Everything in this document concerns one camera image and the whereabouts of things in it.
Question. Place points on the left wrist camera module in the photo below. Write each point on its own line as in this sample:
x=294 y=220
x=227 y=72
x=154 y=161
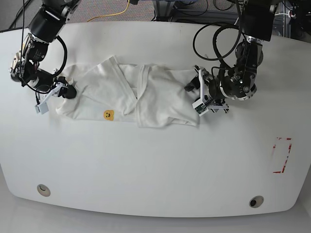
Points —
x=200 y=107

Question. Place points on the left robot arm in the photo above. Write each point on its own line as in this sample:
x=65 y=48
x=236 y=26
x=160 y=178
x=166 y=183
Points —
x=238 y=68

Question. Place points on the right table cable grommet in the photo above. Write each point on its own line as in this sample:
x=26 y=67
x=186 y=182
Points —
x=256 y=201

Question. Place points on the table cable grommet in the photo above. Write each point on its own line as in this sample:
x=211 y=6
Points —
x=43 y=190
x=256 y=201

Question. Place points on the white printed t-shirt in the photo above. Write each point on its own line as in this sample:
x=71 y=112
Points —
x=149 y=95

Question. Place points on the left table cable grommet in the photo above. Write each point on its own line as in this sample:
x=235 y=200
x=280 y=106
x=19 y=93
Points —
x=43 y=190

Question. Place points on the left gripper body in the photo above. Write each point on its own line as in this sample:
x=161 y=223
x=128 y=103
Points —
x=209 y=91

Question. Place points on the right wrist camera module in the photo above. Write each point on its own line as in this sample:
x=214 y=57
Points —
x=41 y=108

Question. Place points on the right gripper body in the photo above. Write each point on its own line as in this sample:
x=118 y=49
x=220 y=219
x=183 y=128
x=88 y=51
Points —
x=58 y=88

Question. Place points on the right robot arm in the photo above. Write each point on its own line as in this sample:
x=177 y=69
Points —
x=44 y=29

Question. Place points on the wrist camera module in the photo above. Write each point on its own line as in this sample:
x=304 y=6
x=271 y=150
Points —
x=41 y=108
x=200 y=107

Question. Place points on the red tape rectangle marking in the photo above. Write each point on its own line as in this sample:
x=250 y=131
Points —
x=280 y=154

